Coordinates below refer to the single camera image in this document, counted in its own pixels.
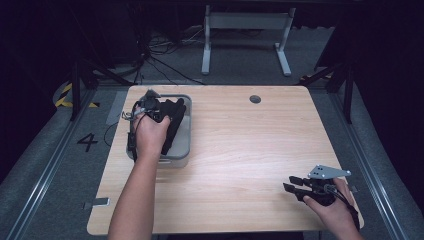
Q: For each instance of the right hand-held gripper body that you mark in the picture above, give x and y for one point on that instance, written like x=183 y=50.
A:
x=323 y=191

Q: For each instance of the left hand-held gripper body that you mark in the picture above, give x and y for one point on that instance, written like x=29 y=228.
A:
x=150 y=105

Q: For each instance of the grey plastic bin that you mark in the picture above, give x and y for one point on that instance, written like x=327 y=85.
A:
x=183 y=143

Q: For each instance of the person's right hand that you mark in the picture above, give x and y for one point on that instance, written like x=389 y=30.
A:
x=336 y=211

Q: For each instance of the person's left hand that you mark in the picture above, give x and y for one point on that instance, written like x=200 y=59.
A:
x=150 y=136

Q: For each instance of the grey floor tape strip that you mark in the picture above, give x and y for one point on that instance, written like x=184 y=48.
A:
x=116 y=108

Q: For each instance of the black metal stand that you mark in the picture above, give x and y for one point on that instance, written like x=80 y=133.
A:
x=346 y=86
x=80 y=76

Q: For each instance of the yellow and black hazard tape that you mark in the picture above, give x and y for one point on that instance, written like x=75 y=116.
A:
x=65 y=95

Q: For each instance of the aluminium floor rail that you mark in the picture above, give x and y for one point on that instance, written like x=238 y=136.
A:
x=373 y=173
x=43 y=176

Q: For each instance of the small metal bracket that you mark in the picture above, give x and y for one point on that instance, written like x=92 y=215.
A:
x=98 y=202

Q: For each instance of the white metal desk frame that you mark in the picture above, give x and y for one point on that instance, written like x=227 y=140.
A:
x=246 y=20

